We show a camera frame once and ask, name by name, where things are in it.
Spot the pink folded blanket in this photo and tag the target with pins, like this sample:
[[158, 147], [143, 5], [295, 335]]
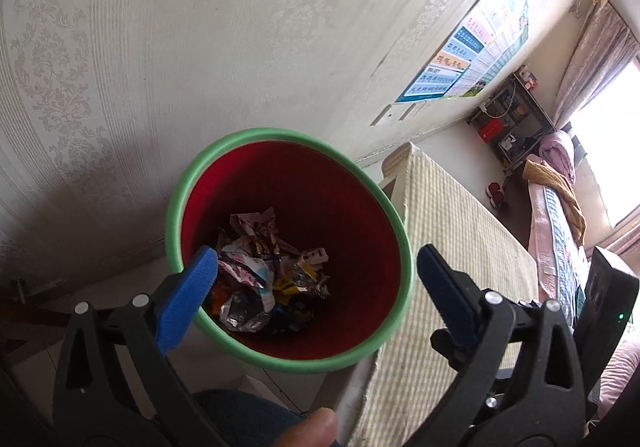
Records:
[[557, 149]]

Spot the blue pinyin wall poster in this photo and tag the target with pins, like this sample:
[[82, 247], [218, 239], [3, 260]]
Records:
[[449, 63]]

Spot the bed with plaid quilt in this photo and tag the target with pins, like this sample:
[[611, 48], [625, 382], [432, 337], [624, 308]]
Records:
[[562, 266]]

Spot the red bin with green rim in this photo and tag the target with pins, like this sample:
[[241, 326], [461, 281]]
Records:
[[321, 200]]

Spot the person's left hand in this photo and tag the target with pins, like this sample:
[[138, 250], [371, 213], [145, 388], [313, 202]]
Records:
[[318, 430]]

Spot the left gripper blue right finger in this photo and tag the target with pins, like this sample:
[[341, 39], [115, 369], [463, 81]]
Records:
[[518, 382]]

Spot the pink window curtain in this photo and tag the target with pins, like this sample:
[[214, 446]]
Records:
[[607, 45]]

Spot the dark shelf unit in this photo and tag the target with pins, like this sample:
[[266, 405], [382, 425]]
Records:
[[511, 122]]

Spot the white wall socket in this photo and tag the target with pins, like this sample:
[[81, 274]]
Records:
[[419, 107], [408, 111]]

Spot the mustard yellow blanket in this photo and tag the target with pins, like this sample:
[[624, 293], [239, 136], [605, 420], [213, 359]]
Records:
[[541, 173]]

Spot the green number wall poster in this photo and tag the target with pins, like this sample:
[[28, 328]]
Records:
[[500, 64]]

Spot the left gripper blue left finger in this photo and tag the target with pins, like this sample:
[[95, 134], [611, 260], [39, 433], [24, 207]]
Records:
[[115, 386]]

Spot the white wall outlet plate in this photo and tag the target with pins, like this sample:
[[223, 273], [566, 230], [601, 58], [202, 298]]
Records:
[[385, 116]]

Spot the trash pile in bin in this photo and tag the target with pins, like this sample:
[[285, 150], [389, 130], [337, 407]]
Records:
[[264, 285]]

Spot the checkered yellow tablecloth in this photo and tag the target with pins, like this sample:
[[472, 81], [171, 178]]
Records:
[[459, 250]]

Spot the white chart wall poster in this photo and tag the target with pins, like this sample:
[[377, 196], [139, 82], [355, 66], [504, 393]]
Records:
[[489, 52]]

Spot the red slippers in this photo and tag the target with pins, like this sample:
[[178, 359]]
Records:
[[495, 194]]

